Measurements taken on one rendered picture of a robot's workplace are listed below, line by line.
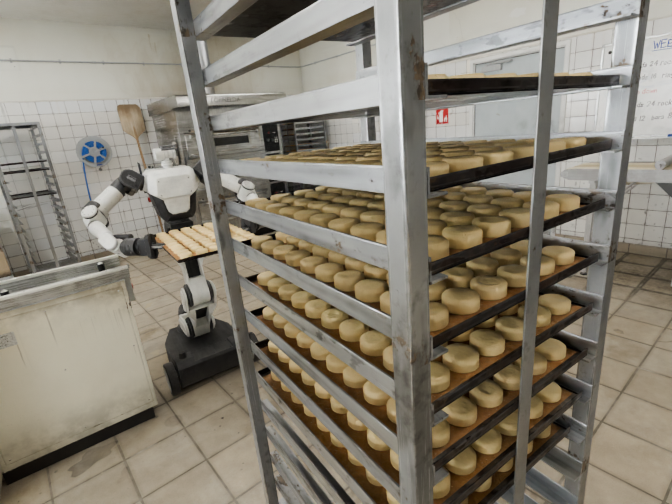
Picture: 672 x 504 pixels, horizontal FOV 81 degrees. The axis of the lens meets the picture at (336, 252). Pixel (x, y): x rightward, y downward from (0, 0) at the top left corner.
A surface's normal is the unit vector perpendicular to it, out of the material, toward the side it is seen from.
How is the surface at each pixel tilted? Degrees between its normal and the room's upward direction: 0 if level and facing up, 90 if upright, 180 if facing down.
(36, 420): 90
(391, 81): 90
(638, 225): 90
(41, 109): 90
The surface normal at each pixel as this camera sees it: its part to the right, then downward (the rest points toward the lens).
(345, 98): -0.82, 0.24
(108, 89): 0.65, 0.18
